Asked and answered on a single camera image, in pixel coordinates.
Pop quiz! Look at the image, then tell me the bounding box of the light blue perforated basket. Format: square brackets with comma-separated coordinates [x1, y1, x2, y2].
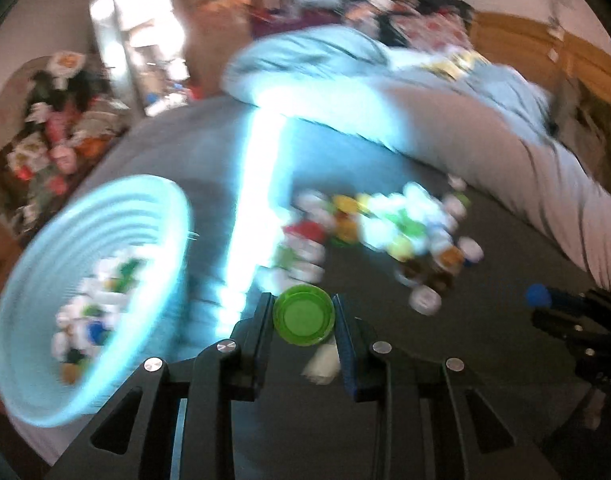
[0, 174, 193, 428]

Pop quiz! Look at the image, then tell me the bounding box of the light blue grey duvet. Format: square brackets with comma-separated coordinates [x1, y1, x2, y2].
[221, 25, 611, 290]

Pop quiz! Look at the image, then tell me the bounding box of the wooden headboard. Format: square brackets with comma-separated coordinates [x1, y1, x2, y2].
[470, 12, 611, 102]

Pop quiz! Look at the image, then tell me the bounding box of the cluttered side table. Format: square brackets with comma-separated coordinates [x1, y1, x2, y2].
[0, 51, 130, 238]

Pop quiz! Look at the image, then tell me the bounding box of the cardboard boxes stack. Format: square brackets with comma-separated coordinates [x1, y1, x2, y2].
[184, 0, 260, 100]

